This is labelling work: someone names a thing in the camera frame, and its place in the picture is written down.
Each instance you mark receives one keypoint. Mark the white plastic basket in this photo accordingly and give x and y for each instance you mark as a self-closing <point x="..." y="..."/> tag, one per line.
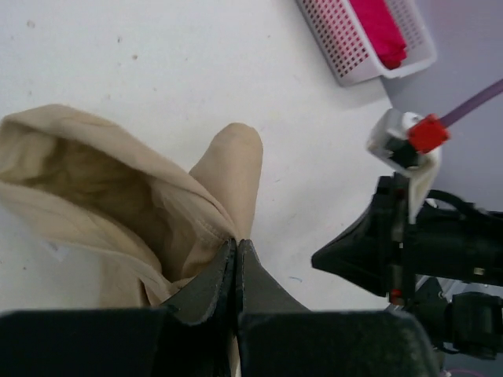
<point x="348" y="50"/>

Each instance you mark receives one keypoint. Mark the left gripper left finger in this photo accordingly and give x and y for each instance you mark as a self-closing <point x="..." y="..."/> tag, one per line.
<point x="197" y="328"/>

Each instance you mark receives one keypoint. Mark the beige t shirt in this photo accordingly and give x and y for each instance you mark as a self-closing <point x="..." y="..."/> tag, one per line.
<point x="147" y="227"/>

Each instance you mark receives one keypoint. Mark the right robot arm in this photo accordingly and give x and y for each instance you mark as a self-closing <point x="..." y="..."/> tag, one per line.
<point x="456" y="242"/>

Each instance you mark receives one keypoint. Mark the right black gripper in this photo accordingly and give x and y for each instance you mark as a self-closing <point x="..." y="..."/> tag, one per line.
<point x="371" y="253"/>

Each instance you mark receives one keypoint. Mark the red folded t shirt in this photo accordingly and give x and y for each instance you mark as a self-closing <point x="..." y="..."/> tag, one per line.
<point x="382" y="31"/>

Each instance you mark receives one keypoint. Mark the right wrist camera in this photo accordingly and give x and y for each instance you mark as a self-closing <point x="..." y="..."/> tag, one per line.
<point x="411" y="146"/>

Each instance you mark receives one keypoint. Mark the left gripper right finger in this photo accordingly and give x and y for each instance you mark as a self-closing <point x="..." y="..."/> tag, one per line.
<point x="266" y="314"/>

